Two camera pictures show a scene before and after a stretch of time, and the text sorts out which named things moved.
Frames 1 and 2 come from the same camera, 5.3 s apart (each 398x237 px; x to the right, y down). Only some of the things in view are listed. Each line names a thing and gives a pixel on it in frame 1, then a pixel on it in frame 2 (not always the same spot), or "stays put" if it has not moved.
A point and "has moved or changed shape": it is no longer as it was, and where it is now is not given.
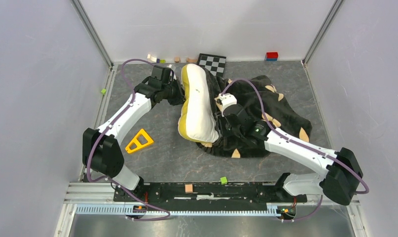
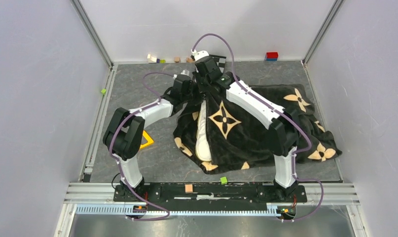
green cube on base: (223, 180) stays put
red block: (271, 56) stays put
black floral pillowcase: (259, 97) has moved or changed shape
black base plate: (203, 192) stays put
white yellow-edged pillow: (197, 121) → (202, 150)
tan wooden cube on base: (189, 188) stays put
